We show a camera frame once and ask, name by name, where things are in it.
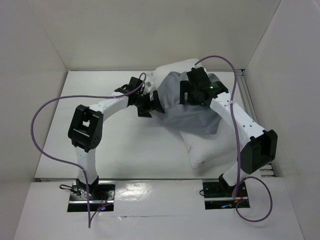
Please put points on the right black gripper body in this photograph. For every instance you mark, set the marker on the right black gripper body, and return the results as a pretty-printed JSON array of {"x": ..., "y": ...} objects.
[{"x": 186, "y": 92}]

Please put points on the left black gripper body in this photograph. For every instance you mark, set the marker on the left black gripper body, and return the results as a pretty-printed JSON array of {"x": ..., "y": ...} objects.
[{"x": 143, "y": 103}]

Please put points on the grey pillowcase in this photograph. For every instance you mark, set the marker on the grey pillowcase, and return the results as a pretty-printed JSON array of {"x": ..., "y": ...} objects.
[{"x": 194, "y": 119}]

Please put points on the white pillow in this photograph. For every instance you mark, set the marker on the white pillow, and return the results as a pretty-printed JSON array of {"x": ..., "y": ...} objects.
[{"x": 202, "y": 148}]

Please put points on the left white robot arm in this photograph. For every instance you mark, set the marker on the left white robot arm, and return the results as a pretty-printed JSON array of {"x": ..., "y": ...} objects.
[{"x": 86, "y": 129}]

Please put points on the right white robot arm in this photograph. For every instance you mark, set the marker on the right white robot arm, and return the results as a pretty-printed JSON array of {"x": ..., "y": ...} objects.
[{"x": 256, "y": 147}]

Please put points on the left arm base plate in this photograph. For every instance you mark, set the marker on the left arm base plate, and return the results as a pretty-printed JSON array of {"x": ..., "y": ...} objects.
[{"x": 103, "y": 198}]

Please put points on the aluminium frame rail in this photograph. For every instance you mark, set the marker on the aluminium frame rail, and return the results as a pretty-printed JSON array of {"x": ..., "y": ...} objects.
[{"x": 266, "y": 171}]

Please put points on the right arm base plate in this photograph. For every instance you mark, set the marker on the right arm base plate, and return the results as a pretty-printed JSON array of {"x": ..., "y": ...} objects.
[{"x": 215, "y": 198}]

